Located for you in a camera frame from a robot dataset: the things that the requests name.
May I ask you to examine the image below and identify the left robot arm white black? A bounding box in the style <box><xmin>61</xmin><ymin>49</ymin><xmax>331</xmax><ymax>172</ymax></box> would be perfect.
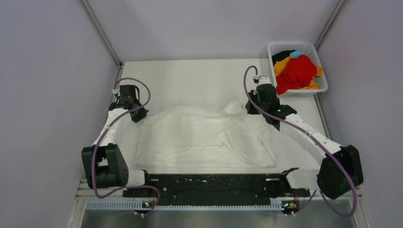
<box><xmin>81</xmin><ymin>85</ymin><xmax>153</xmax><ymax>196</ymax></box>

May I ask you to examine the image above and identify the right aluminium frame post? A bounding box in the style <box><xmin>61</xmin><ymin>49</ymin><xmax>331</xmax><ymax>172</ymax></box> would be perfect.
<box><xmin>314</xmin><ymin>0</ymin><xmax>349</xmax><ymax>49</ymax></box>

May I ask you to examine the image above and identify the aluminium frame post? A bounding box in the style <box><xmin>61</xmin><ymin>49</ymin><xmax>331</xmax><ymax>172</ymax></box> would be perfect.
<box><xmin>314</xmin><ymin>0</ymin><xmax>349</xmax><ymax>49</ymax></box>
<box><xmin>79</xmin><ymin>0</ymin><xmax>123</xmax><ymax>67</ymax></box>

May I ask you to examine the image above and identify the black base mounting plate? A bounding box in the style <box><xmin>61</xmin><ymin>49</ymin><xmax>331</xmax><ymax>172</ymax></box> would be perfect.
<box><xmin>123</xmin><ymin>173</ymin><xmax>310</xmax><ymax>206</ymax></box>

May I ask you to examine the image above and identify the red t shirt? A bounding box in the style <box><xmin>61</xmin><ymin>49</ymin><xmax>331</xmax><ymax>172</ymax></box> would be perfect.
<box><xmin>275</xmin><ymin>54</ymin><xmax>318</xmax><ymax>95</ymax></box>

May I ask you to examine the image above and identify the light blue t shirt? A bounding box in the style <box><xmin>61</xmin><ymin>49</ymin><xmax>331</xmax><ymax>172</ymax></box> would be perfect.
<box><xmin>289</xmin><ymin>51</ymin><xmax>302</xmax><ymax>58</ymax></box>

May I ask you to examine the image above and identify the white t shirt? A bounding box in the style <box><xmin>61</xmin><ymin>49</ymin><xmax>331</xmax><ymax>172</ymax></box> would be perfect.
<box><xmin>133</xmin><ymin>100</ymin><xmax>277</xmax><ymax>169</ymax></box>

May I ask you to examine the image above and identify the white plastic basket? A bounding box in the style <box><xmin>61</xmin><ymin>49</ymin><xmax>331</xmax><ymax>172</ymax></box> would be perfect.
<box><xmin>268</xmin><ymin>41</ymin><xmax>328</xmax><ymax>95</ymax></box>

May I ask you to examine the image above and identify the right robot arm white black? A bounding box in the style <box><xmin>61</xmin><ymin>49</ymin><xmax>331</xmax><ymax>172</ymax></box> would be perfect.
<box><xmin>246</xmin><ymin>75</ymin><xmax>364</xmax><ymax>200</ymax></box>

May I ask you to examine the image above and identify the left aluminium frame post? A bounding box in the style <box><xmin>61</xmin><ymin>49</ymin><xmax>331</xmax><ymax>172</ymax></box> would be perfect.
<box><xmin>79</xmin><ymin>0</ymin><xmax>123</xmax><ymax>67</ymax></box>

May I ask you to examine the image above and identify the white slotted cable duct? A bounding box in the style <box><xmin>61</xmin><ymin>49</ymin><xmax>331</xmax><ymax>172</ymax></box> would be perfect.
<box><xmin>86</xmin><ymin>199</ymin><xmax>297</xmax><ymax>212</ymax></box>

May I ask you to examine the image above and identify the black t shirt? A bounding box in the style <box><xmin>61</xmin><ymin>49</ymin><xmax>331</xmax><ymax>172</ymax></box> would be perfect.
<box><xmin>271</xmin><ymin>49</ymin><xmax>296</xmax><ymax>65</ymax></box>

